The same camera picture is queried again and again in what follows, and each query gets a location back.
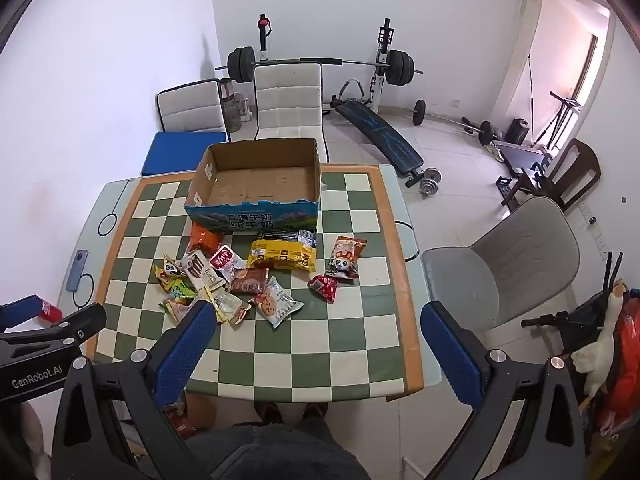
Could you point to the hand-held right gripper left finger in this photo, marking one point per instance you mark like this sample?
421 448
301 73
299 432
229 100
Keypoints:
192 345

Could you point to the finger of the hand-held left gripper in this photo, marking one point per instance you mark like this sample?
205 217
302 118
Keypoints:
20 306
75 325

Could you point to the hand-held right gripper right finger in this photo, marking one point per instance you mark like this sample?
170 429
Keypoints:
450 355

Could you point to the yellow orange snack packet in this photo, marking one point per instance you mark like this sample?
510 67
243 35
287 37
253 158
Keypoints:
175 307

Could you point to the white packet with red end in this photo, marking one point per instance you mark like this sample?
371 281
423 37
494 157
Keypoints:
229 305

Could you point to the green snack packet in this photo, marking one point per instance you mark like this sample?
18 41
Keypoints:
181 288

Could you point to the small yellow panda packet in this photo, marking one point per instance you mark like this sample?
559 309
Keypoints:
170 270

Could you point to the brown and white wafer packet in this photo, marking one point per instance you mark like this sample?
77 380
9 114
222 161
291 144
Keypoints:
196 265

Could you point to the brown snack packet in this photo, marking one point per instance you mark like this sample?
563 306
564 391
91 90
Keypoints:
248 280

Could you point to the red and white snack packet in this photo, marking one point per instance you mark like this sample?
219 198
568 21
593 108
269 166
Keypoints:
225 259

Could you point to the white cookie packet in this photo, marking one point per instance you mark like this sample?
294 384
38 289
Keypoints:
275 302

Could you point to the large yellow snack bag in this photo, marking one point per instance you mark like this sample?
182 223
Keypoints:
280 255

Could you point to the black snack packet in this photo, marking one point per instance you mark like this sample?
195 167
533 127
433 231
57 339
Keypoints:
275 235

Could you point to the small red candy packet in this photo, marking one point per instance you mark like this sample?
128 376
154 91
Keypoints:
324 286

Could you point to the red panda snack packet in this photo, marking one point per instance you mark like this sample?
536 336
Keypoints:
345 255

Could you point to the silver snack packet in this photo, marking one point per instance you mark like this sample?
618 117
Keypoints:
307 237

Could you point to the cardboard box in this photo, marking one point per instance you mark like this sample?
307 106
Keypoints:
260 185

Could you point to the red can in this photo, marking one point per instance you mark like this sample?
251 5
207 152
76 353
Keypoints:
51 312

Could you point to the blue smartphone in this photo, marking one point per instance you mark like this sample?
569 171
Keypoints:
76 270

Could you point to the red patterned packet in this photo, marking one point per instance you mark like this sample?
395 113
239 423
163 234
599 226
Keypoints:
181 417

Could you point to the person's brown slipper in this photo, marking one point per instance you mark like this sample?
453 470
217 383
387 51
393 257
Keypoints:
315 410
267 412

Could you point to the grey shell chair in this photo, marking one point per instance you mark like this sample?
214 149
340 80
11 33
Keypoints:
510 260

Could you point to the person's dark fleece clothing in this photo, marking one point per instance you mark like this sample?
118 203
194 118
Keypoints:
275 452

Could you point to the white goose plush toy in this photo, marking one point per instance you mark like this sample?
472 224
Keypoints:
597 350

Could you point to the chrome dumbbell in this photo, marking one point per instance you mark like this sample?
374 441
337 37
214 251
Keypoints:
429 182

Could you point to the orange red bag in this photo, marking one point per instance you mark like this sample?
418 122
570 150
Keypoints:
627 375

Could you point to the grey weight bench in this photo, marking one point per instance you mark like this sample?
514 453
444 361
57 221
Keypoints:
522 155

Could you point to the dark sit-up bench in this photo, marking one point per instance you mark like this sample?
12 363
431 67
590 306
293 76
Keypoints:
380 135

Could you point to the dark wooden chair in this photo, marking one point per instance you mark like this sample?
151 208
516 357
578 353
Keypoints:
582 165

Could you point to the black speaker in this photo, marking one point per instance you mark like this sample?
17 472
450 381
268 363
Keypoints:
517 130

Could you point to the white chair with black edging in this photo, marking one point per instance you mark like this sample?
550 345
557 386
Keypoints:
192 110

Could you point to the clear water jug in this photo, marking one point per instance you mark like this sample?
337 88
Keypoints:
231 107

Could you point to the curl bar with black plates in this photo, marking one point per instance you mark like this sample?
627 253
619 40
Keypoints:
419 112

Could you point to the white padded chair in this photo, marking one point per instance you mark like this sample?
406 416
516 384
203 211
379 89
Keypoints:
289 100

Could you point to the black folding stand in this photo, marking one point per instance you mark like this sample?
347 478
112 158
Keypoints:
562 105

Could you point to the black barbell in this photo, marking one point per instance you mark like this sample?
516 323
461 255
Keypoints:
240 65

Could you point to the white door frame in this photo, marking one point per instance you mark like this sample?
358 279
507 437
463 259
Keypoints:
525 20

